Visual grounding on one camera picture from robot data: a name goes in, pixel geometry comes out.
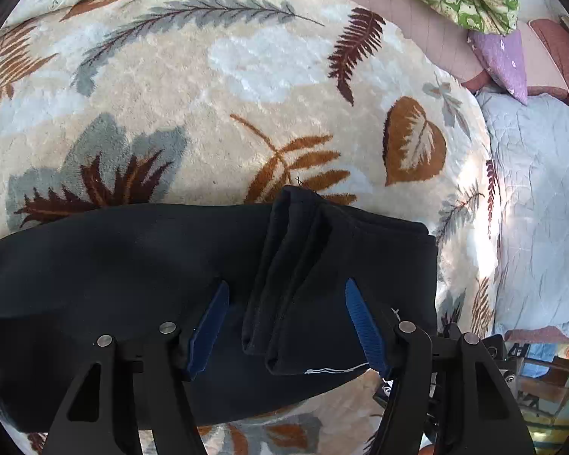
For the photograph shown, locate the black pants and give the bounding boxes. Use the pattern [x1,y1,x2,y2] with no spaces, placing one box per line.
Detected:
[0,187,437,432]

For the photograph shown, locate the light blue crumpled sheet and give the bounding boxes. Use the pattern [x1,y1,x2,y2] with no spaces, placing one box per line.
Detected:
[477,89,569,337]

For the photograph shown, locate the leaf-patterned plush blanket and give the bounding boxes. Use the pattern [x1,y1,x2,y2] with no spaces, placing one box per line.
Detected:
[0,0,507,455]

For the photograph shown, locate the purple pillow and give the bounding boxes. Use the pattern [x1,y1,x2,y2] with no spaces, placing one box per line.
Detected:
[468,30,528,105]

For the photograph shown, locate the pink quilted bed sheet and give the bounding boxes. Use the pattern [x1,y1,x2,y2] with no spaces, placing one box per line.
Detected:
[351,0,569,101]

